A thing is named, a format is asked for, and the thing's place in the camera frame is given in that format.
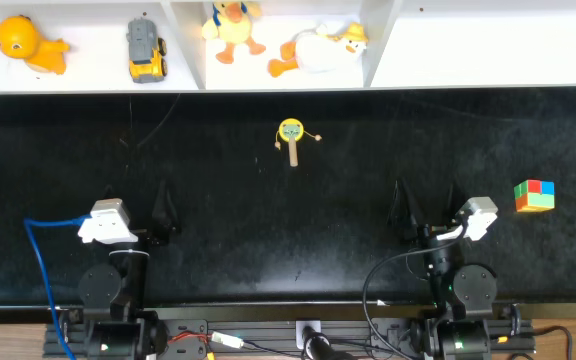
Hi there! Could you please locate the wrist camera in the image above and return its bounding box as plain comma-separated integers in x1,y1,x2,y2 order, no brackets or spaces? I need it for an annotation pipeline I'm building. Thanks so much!
435,196,499,243
76,197,139,246

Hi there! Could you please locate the yellow rubber duck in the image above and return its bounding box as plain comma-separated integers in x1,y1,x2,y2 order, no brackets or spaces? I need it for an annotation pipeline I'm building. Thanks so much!
0,14,72,76

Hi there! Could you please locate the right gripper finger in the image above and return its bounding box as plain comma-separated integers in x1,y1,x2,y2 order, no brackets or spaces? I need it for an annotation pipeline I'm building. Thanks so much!
442,182,464,224
386,178,424,239

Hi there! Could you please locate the mounting rail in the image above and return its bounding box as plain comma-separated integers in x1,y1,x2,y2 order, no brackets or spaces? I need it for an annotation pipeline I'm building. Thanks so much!
42,305,574,360

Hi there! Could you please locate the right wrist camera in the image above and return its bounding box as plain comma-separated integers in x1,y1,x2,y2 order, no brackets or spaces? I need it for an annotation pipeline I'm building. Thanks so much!
435,196,499,243

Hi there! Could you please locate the yellow plush duck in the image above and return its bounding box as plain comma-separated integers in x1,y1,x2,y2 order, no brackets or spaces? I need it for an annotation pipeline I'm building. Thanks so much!
200,0,268,65

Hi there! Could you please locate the white plush duck with hat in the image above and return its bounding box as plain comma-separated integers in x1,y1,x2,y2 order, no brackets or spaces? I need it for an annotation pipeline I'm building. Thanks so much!
267,21,370,79

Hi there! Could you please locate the black cable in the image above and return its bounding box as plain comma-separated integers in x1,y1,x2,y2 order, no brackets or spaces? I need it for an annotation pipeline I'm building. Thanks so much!
361,222,469,360

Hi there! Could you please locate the blue cable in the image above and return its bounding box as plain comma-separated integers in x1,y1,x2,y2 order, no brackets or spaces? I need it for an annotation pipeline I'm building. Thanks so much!
22,214,92,360

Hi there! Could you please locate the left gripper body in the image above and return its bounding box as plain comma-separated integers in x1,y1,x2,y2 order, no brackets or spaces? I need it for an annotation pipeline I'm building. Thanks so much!
130,226,172,250

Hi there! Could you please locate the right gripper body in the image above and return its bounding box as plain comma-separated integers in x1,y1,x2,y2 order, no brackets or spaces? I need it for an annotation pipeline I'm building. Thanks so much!
416,219,464,247

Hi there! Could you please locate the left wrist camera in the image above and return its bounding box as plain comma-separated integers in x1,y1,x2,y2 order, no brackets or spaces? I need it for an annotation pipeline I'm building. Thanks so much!
76,197,139,246

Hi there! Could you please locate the many-coloured puzzle cube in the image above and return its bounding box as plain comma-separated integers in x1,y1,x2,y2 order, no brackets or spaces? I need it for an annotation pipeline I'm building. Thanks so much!
513,178,556,214

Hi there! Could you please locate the grey and yellow toy truck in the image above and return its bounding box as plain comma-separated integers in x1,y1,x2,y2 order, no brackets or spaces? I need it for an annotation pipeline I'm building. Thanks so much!
125,17,169,85

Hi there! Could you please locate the yellow wooden rattle drum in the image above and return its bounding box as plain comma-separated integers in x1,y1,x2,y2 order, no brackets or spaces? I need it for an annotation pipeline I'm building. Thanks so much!
274,117,323,168

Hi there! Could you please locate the white shelf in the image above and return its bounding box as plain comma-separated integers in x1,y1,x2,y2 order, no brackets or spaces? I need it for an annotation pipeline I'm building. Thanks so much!
0,0,576,95

